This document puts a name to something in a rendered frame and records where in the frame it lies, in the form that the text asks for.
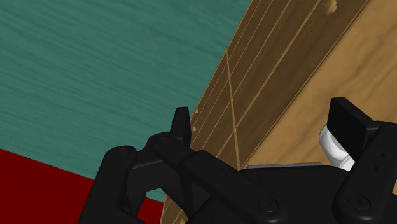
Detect white rounded object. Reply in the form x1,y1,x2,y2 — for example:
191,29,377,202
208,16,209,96
318,123,356,172

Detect red robot stand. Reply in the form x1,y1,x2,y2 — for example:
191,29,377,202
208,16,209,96
0,148,165,224

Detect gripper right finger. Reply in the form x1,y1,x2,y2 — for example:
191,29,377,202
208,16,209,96
327,97,397,224

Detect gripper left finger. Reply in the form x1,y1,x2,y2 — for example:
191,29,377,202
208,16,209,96
77,106,288,224

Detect wooden chest of drawers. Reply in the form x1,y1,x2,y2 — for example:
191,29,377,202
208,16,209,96
159,0,397,224

